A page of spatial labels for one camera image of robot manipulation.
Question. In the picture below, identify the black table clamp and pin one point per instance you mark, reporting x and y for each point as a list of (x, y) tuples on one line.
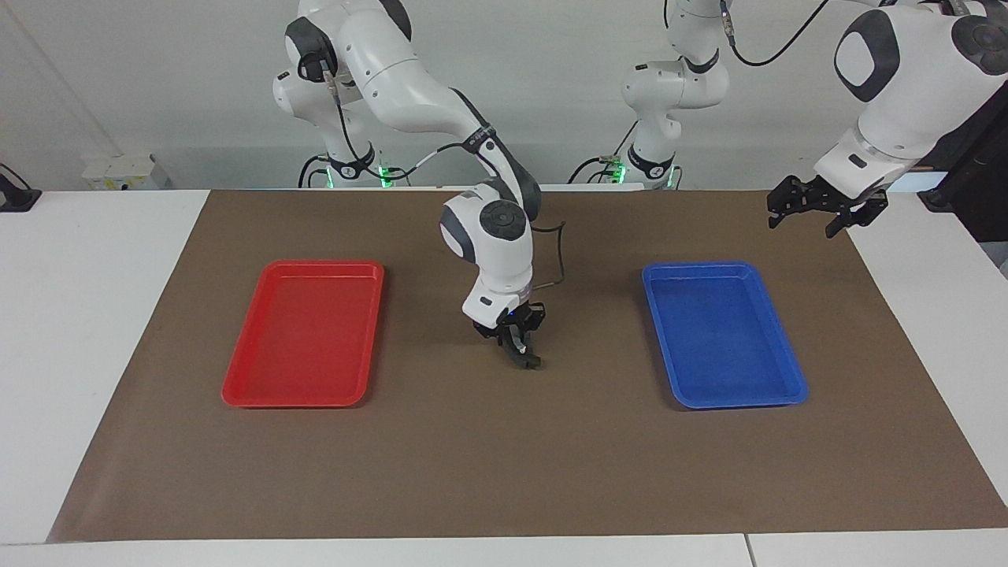
[(937, 198), (16, 197)]

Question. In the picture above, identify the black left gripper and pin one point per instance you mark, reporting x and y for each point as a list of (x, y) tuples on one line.
[(831, 195)]

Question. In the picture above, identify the white cardboard box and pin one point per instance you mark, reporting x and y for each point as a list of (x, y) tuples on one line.
[(118, 173)]

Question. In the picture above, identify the red plastic tray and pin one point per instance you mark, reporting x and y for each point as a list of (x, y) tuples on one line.
[(303, 339)]

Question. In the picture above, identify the long curved black brake pad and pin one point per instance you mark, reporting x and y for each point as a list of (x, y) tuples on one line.
[(517, 340)]

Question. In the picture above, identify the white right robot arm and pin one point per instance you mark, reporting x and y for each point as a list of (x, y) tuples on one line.
[(488, 260)]

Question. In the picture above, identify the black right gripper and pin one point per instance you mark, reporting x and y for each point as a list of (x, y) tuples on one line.
[(508, 319)]

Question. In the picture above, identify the blue plastic tray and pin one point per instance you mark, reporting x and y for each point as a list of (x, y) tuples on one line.
[(724, 339)]

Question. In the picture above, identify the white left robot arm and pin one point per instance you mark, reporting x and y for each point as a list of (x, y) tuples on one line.
[(898, 102)]

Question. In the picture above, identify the brown paper table mat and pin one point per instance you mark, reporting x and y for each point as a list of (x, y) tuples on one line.
[(512, 457)]

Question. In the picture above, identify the large black panel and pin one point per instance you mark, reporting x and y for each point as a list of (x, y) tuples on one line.
[(988, 189)]

